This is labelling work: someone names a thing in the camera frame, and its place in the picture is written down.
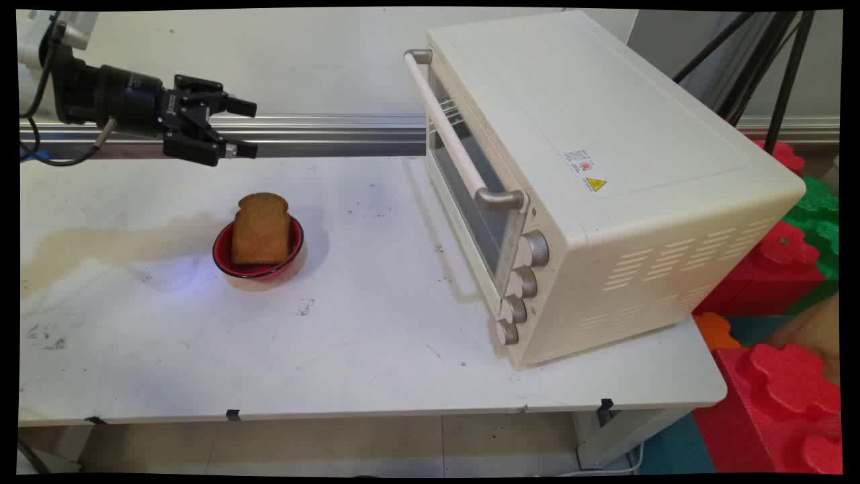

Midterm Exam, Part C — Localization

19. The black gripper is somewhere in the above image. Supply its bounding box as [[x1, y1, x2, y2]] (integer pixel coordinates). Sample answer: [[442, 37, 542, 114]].
[[101, 64, 259, 167]]

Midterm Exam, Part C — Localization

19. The glass oven door with handle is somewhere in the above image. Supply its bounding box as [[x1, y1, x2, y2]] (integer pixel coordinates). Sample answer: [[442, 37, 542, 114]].
[[403, 48, 531, 298]]

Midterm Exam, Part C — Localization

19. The brown bread slice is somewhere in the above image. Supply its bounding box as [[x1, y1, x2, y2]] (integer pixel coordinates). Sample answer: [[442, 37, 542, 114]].
[[230, 192, 292, 266]]

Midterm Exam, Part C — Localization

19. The red bowl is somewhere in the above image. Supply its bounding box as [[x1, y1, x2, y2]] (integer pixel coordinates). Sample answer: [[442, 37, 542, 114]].
[[212, 215, 305, 280]]

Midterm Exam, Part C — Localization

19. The large silver oven knob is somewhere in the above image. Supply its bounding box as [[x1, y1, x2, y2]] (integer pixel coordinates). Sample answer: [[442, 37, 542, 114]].
[[519, 231, 550, 268]]

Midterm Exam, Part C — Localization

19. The white label sticker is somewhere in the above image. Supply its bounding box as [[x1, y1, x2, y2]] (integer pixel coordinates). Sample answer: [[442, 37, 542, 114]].
[[562, 149, 597, 173]]

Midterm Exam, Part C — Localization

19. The cream toaster oven body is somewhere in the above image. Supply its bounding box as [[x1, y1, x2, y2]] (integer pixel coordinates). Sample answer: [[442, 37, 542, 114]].
[[425, 10, 807, 370]]

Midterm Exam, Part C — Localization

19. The white table leg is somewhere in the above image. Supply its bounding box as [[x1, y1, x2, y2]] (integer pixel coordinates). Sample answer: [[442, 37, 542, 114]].
[[573, 407, 694, 471]]

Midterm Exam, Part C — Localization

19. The orange foam piece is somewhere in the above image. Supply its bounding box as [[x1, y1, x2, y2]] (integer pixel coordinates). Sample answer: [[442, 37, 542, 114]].
[[693, 312, 742, 352]]

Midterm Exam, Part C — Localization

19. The teal foam mat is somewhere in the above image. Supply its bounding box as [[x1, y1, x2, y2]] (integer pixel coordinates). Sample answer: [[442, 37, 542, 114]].
[[635, 411, 718, 475]]

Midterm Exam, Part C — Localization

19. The black tripod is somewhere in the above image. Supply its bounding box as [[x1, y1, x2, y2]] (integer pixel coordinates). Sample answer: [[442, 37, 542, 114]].
[[672, 10, 818, 155]]

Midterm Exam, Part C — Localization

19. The small red foam piece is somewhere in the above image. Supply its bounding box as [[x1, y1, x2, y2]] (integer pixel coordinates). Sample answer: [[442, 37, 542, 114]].
[[751, 138, 806, 177]]

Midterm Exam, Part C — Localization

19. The green foam block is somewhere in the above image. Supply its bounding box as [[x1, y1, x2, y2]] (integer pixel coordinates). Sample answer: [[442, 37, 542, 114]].
[[781, 175, 841, 315]]

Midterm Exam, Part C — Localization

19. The large red foam block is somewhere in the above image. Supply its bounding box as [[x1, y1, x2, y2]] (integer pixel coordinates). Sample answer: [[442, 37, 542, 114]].
[[692, 343, 844, 475]]

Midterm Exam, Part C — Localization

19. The aluminium rail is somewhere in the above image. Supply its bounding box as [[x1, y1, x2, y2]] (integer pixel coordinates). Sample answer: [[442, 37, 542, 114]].
[[19, 113, 841, 161]]

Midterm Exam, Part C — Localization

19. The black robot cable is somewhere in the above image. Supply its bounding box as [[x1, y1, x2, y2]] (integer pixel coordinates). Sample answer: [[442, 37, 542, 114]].
[[19, 12, 118, 167]]

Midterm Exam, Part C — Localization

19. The white floor cable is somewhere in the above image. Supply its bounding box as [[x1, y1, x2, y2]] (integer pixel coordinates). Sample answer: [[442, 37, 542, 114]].
[[534, 440, 647, 478]]

